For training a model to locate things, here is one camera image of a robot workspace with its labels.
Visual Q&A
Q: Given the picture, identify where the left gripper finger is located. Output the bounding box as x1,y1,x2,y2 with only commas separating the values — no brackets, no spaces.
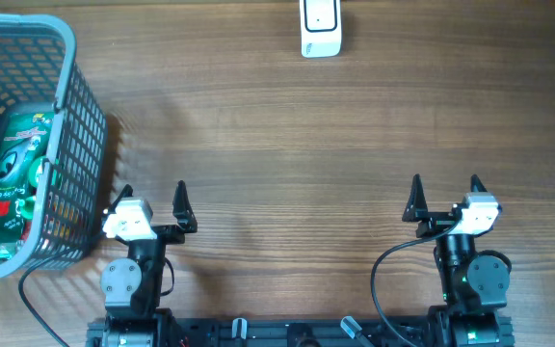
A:
172,180,198,233
107,184,133,213

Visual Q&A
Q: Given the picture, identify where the green lid spice jar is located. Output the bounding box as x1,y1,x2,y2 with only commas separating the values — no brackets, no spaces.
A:
27,156,62,188

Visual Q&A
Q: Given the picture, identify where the white barcode scanner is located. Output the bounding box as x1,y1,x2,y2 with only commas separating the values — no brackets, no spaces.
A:
299,0,342,59

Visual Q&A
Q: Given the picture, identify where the green 3M gloves package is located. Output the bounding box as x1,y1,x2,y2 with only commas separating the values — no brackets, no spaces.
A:
0,112,55,262

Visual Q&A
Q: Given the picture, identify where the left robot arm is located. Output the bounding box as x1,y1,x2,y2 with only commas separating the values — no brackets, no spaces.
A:
86,180,198,347

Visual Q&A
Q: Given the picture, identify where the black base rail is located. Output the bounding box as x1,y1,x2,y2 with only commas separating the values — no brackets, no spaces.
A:
86,316,515,347

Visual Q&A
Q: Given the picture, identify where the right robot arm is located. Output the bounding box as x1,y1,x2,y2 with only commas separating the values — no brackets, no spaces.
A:
402,174,515,347

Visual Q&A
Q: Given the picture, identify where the red sauce bottle green cap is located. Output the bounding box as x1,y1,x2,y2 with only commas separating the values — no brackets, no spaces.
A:
17,196,36,220

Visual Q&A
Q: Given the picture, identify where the grey plastic mesh basket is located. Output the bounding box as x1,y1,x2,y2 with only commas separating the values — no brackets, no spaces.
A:
0,14,108,279

